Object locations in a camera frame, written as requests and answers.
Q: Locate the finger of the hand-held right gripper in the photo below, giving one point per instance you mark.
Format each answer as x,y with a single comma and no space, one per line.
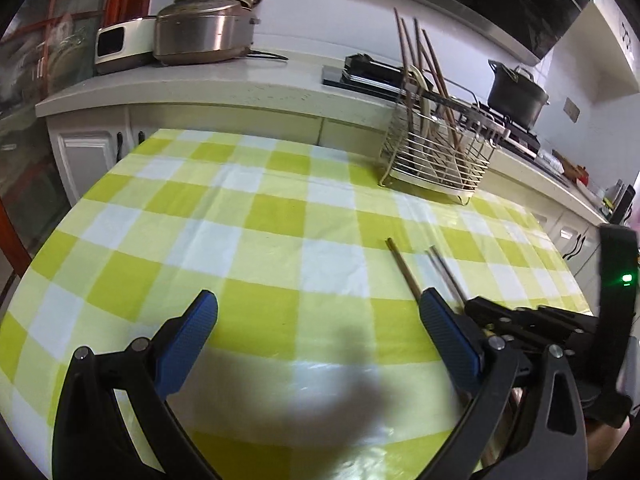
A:
550,339
530,314

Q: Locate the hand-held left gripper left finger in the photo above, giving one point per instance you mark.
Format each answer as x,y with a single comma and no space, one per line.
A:
192,337

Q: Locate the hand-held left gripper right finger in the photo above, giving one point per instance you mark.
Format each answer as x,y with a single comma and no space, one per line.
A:
450,335

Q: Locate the brown wooden chopstick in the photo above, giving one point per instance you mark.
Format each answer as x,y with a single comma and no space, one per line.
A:
440,85
442,275
417,45
402,60
450,272
409,50
404,267

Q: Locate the person's right hand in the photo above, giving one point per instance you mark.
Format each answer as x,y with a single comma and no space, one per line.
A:
605,447

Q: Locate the yellow green checked tablecloth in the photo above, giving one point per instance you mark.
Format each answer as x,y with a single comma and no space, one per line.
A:
225,240

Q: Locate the gas stove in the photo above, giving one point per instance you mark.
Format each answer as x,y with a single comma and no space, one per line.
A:
510,132

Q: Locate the white base cabinet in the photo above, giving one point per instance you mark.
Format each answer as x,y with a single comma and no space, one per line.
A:
85,155

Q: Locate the black cooking pot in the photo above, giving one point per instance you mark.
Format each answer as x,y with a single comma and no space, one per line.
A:
515,95

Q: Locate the white kitchen countertop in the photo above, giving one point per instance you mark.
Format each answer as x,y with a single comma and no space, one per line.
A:
200,85

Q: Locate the cream kitchen appliance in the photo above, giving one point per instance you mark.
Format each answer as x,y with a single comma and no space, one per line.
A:
125,42

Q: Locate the brown rice cooker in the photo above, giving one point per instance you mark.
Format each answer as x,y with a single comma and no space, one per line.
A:
200,30

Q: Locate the wall socket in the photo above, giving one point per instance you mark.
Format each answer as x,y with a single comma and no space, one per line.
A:
572,110

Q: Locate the white wall cabinet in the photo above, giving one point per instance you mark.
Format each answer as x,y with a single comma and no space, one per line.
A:
617,40

